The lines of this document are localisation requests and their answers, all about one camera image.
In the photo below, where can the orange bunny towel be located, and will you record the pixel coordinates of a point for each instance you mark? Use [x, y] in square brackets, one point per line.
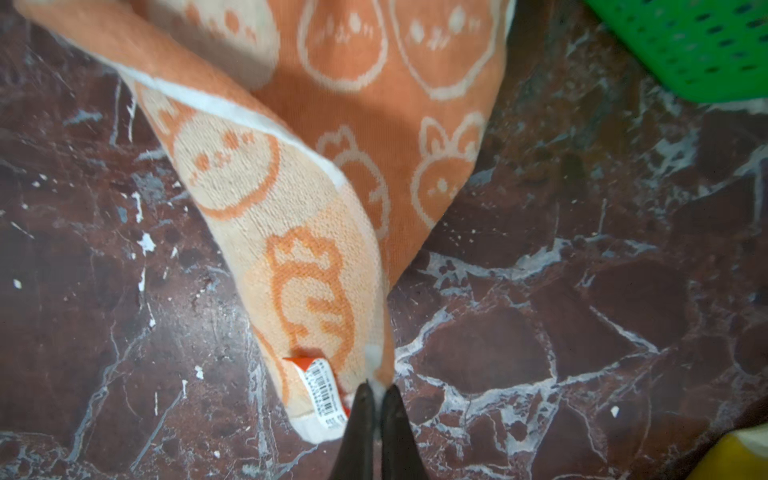
[321, 141]

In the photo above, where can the green plastic basket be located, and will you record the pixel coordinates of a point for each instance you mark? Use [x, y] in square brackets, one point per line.
[704, 51]

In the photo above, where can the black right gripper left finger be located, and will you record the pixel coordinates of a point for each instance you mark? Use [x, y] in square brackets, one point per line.
[355, 457]

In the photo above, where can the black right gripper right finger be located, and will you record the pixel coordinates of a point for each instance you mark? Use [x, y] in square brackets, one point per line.
[400, 455]

